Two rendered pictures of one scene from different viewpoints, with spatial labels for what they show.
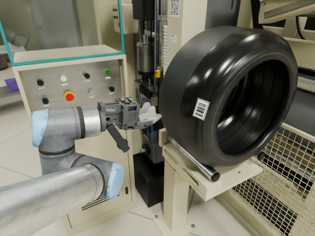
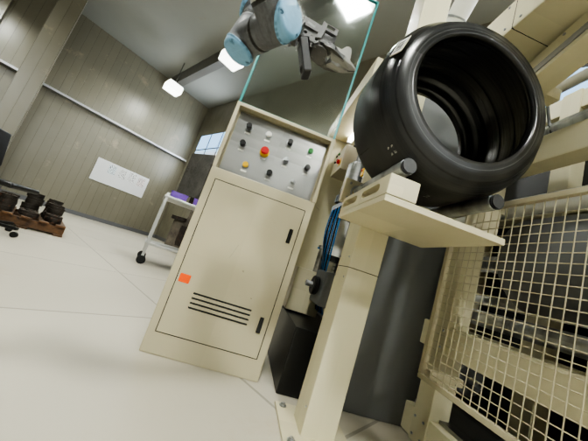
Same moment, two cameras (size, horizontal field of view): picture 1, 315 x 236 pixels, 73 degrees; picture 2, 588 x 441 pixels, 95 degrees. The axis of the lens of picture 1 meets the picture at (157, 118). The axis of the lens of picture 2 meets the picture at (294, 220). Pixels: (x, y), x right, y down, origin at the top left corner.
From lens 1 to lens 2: 101 cm
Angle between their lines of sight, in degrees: 44
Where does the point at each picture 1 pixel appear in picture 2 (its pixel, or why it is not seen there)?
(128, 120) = (322, 36)
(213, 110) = (416, 49)
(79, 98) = (272, 160)
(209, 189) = (395, 179)
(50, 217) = not seen: outside the picture
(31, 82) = (242, 123)
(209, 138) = (405, 81)
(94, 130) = not seen: hidden behind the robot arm
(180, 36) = not seen: hidden behind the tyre
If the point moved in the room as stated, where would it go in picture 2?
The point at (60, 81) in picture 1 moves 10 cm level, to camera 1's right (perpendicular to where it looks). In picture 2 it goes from (264, 136) to (281, 138)
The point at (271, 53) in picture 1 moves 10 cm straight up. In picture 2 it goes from (493, 36) to (499, 9)
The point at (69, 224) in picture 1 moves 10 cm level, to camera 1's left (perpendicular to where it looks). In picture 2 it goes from (157, 322) to (142, 313)
